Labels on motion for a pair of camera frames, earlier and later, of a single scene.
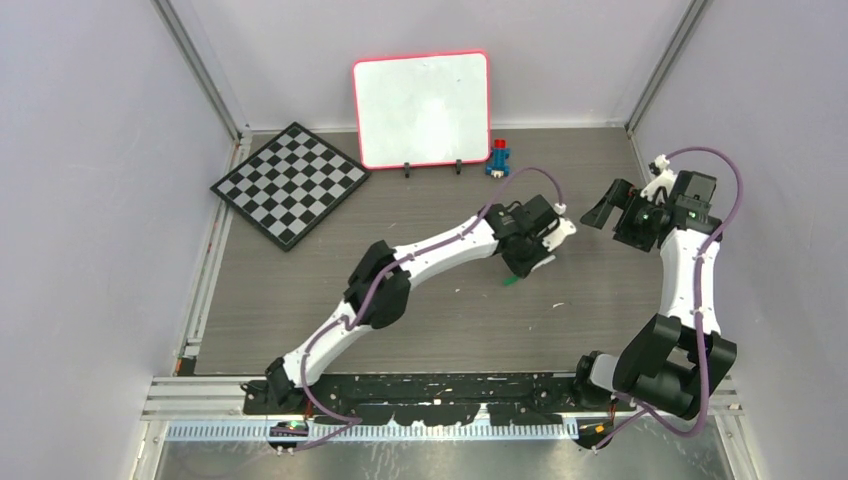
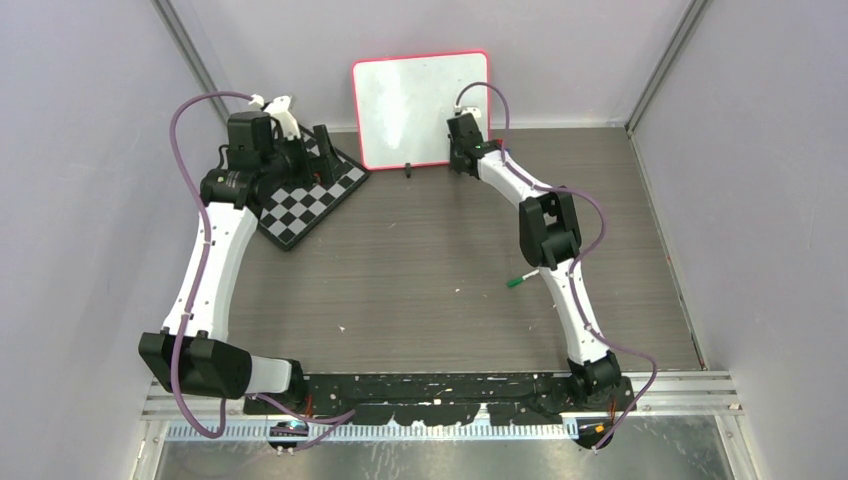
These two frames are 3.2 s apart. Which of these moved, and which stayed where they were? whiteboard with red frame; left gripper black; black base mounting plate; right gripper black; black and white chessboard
Moved: left gripper black; right gripper black
Stayed: whiteboard with red frame; black and white chessboard; black base mounting plate
